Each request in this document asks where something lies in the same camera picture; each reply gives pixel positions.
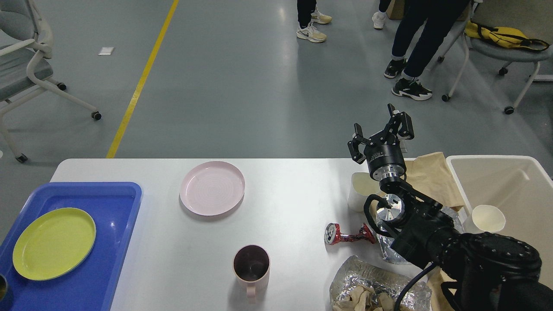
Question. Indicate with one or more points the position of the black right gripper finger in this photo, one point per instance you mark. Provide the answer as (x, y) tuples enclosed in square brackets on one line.
[(355, 142), (398, 128)]

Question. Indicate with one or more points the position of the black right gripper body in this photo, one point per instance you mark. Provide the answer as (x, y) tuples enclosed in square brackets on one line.
[(385, 160)]

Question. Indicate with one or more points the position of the pink mug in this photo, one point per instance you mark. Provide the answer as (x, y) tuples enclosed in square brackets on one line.
[(251, 266)]

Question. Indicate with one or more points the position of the dark teal mug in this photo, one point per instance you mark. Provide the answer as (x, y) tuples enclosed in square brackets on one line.
[(6, 294)]

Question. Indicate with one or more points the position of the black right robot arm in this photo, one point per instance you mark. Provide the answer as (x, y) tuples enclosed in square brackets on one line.
[(488, 271)]

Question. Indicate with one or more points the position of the white paper cup on table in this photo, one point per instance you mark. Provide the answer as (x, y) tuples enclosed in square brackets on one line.
[(362, 186)]

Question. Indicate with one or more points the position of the brown paper bag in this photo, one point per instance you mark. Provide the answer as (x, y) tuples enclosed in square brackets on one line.
[(431, 175)]

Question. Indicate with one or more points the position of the crumpled silver foil bag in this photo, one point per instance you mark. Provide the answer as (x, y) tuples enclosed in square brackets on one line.
[(389, 255)]

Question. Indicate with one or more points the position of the crushed red soda can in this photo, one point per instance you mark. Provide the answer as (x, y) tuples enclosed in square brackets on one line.
[(333, 235)]

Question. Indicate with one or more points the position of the person in black sneakers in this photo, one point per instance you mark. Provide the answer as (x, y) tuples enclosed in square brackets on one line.
[(419, 34)]

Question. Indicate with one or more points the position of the person in white sneakers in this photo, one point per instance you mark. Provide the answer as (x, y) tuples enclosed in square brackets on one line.
[(379, 18)]

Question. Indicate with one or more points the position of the cardboard box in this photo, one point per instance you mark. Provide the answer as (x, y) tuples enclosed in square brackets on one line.
[(397, 9)]

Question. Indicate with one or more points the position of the crumpled aluminium foil front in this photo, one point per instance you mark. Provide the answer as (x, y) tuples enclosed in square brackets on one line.
[(359, 273)]

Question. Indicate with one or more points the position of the white paper cup in bin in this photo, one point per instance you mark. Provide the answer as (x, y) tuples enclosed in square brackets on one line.
[(484, 218)]

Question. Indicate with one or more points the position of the grey chair right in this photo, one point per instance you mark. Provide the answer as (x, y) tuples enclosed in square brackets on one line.
[(490, 50)]

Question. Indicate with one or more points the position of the white plastic bin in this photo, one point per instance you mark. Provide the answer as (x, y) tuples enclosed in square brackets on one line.
[(520, 188)]

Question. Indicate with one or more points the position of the yellow backpack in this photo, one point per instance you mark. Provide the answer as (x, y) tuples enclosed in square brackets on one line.
[(505, 37)]

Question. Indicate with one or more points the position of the brown crumpled paper in foil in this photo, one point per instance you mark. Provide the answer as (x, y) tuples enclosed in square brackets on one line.
[(362, 298)]

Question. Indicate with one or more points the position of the pink plate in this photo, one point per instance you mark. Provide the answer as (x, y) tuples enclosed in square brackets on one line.
[(212, 188)]

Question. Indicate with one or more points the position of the blue plastic tray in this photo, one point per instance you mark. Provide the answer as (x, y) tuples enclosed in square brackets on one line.
[(91, 286)]

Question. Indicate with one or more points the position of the yellow plate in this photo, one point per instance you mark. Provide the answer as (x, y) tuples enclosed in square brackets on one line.
[(54, 244)]

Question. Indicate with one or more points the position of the grey office chair left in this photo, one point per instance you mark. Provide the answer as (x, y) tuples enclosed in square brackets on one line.
[(25, 71)]

